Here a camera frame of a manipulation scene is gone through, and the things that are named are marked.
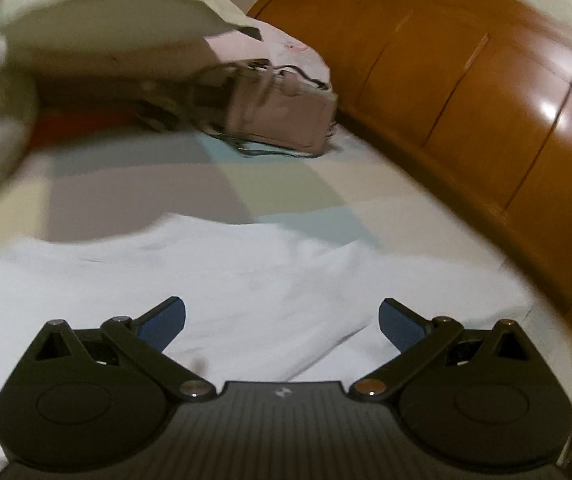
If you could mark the pink floral folded quilt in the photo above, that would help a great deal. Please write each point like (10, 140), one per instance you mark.
(179, 61)

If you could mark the pink leather handbag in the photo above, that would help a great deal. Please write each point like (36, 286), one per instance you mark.
(258, 108)

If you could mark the wooden headboard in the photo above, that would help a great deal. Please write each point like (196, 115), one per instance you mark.
(474, 97)

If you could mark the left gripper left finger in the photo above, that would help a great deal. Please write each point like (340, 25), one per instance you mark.
(142, 342)

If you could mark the white printed sweatshirt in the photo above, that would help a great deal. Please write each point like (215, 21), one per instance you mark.
(264, 303)

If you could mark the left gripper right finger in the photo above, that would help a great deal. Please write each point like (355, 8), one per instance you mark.
(419, 340)

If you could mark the red folded cloth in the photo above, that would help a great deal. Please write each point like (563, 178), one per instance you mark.
(55, 127)

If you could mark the striped green white pillow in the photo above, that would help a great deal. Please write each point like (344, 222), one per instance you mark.
(101, 26)

